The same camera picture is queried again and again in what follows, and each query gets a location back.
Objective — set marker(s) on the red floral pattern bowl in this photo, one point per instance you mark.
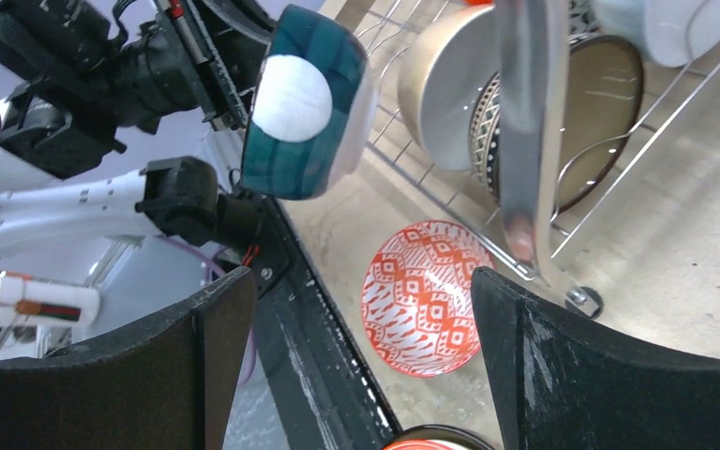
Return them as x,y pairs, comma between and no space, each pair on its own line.
437,436

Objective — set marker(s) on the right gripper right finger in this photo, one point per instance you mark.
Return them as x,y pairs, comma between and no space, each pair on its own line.
561,381

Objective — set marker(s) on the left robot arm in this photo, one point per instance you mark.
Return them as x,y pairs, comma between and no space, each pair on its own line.
176,196

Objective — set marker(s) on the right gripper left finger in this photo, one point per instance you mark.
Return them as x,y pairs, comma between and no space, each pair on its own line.
165,381

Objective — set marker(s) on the beige speckled bowl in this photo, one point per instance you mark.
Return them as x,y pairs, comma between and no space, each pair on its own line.
441,77

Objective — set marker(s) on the red geometric pattern bowl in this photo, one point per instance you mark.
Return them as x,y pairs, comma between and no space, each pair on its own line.
416,302

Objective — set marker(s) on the steel two-tier dish rack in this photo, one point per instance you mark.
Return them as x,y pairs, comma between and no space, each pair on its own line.
647,238

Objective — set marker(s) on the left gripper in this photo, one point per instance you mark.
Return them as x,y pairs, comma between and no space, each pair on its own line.
83,77

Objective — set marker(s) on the white red-rimmed bowl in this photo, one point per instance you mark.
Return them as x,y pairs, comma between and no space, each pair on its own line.
312,111

